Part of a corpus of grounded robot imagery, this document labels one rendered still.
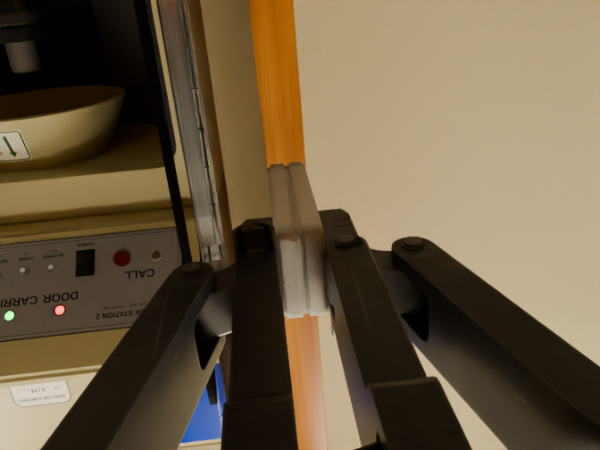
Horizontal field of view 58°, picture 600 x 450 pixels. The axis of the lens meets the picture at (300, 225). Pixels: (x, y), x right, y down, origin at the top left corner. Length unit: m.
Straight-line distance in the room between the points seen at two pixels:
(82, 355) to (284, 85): 0.27
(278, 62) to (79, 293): 0.26
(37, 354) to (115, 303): 0.07
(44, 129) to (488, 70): 0.72
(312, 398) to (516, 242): 0.70
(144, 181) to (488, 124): 0.67
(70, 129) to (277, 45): 0.25
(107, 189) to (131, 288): 0.10
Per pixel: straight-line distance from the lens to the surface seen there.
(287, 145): 0.41
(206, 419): 0.52
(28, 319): 0.52
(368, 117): 0.96
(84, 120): 0.57
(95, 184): 0.53
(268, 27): 0.40
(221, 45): 0.92
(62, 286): 0.51
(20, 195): 0.56
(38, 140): 0.56
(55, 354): 0.50
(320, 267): 0.16
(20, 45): 0.62
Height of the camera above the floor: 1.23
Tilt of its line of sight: 24 degrees up
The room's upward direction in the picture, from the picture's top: 175 degrees clockwise
